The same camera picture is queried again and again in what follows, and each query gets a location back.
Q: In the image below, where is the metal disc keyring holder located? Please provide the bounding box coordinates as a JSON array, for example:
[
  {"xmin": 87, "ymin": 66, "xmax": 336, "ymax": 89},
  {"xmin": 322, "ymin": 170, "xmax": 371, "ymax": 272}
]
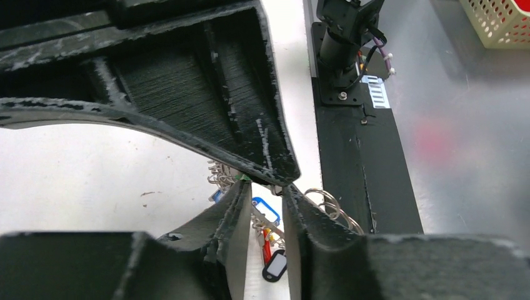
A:
[{"xmin": 207, "ymin": 159, "xmax": 365, "ymax": 249}]

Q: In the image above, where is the right white cable duct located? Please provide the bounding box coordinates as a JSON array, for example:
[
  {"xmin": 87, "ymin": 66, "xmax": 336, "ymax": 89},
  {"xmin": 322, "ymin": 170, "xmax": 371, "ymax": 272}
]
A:
[{"xmin": 361, "ymin": 75, "xmax": 391, "ymax": 109}]

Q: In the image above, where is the blue tag key on disc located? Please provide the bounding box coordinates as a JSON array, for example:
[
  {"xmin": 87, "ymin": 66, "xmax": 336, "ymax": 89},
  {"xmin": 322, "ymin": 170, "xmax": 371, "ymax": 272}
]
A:
[{"xmin": 252, "ymin": 197, "xmax": 281, "ymax": 225}]

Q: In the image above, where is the red tag on disc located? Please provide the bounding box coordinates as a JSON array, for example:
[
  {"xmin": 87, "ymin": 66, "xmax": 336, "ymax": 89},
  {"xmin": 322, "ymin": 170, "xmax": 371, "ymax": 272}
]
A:
[{"xmin": 260, "ymin": 229, "xmax": 272, "ymax": 265}]

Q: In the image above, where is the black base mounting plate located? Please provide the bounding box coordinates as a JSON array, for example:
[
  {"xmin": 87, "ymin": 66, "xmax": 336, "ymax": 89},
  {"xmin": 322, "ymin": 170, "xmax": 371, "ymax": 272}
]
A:
[{"xmin": 311, "ymin": 22, "xmax": 424, "ymax": 235}]

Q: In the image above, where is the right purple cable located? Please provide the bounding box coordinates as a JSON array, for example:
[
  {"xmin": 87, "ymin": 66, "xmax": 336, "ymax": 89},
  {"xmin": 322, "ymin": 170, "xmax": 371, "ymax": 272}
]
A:
[{"xmin": 372, "ymin": 35, "xmax": 396, "ymax": 78}]

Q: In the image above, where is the white perforated basket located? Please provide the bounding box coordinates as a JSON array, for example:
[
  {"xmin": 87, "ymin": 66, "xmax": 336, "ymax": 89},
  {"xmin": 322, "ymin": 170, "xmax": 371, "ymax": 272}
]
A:
[{"xmin": 459, "ymin": 0, "xmax": 529, "ymax": 50}]

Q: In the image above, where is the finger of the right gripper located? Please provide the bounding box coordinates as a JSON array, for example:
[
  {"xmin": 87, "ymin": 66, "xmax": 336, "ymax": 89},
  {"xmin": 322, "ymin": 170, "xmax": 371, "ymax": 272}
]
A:
[
  {"xmin": 1, "ymin": 1, "xmax": 301, "ymax": 187},
  {"xmin": 1, "ymin": 97, "xmax": 265, "ymax": 182}
]

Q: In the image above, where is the black tag on disc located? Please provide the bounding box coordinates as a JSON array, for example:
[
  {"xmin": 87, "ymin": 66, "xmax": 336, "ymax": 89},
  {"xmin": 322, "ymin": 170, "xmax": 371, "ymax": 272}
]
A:
[{"xmin": 262, "ymin": 249, "xmax": 287, "ymax": 283}]

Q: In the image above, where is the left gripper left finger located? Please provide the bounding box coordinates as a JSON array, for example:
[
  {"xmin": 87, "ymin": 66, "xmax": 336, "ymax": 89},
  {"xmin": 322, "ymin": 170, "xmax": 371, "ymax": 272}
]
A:
[{"xmin": 1, "ymin": 181, "xmax": 251, "ymax": 299}]

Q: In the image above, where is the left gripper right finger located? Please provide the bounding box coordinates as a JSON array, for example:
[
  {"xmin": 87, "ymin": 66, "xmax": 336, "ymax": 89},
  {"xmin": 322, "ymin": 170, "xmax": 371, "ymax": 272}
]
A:
[{"xmin": 282, "ymin": 184, "xmax": 530, "ymax": 300}]

